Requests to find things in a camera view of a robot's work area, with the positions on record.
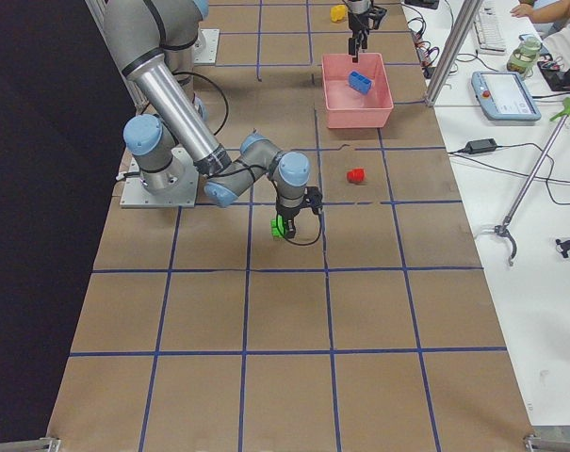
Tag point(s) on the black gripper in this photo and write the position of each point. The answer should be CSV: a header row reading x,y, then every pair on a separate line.
x,y
357,21
286,214

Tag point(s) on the green toy block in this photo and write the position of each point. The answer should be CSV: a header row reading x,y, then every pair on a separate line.
x,y
277,227

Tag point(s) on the red toy block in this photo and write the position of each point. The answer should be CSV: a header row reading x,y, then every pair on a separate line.
x,y
356,176

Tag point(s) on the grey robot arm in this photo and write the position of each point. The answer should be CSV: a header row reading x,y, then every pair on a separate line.
x,y
139,34

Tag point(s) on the pink plastic box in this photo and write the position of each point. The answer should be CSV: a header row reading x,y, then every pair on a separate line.
x,y
357,94

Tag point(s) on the person's hand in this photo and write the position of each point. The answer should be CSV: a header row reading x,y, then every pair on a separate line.
x,y
523,10

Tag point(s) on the yellow toy block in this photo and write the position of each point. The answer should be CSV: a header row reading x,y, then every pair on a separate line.
x,y
338,13

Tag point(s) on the blue toy block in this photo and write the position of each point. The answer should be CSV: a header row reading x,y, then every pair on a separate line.
x,y
359,82

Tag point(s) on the white keyboard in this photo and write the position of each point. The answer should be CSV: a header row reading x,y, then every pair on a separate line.
x,y
486,30

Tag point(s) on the blue teach pendant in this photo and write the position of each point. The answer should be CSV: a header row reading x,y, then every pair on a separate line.
x,y
503,96

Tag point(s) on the black power adapter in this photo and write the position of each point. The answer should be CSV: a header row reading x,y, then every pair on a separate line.
x,y
477,146

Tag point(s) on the green glass bottle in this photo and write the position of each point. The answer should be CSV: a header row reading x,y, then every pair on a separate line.
x,y
524,56

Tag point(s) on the metal reacher grabber tool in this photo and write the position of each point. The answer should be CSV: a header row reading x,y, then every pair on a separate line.
x,y
502,229

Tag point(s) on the aluminium frame post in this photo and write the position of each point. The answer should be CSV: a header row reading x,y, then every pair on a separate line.
x,y
453,45

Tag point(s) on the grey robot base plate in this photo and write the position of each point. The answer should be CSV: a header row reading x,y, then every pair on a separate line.
x,y
175,186

